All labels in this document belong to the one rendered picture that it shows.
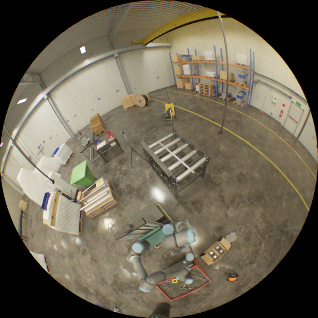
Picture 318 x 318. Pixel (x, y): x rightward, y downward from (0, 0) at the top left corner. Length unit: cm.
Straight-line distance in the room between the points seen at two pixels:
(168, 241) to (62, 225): 338
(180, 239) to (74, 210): 369
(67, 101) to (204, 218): 1259
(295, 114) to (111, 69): 1548
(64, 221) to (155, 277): 322
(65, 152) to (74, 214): 483
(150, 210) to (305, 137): 1049
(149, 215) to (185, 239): 123
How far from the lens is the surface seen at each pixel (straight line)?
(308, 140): 1036
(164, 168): 177
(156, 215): 185
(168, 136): 279
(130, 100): 903
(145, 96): 845
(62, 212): 375
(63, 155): 778
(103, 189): 330
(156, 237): 164
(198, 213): 268
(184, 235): 75
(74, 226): 403
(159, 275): 106
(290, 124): 978
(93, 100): 1140
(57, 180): 436
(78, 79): 1164
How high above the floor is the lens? 262
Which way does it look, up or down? 49 degrees down
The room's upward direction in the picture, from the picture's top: 18 degrees counter-clockwise
